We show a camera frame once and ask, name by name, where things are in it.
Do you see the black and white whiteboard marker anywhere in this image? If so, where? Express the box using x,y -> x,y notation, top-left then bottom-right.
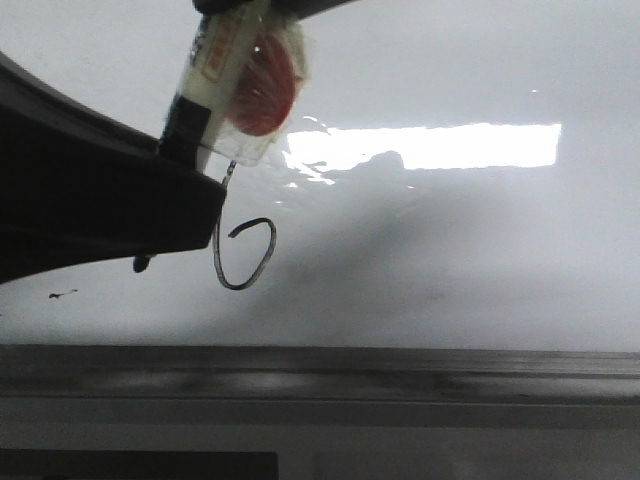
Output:
132,0 -> 274,274

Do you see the white whiteboard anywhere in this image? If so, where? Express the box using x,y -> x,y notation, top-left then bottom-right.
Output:
1,1 -> 639,352

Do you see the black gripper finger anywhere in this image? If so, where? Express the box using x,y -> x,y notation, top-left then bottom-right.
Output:
1,57 -> 225,282
192,0 -> 351,19

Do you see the grey aluminium whiteboard frame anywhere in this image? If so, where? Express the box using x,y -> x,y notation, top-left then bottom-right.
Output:
1,345 -> 639,405

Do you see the red magnet taped to marker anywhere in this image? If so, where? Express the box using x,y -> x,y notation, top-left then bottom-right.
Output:
214,10 -> 308,166

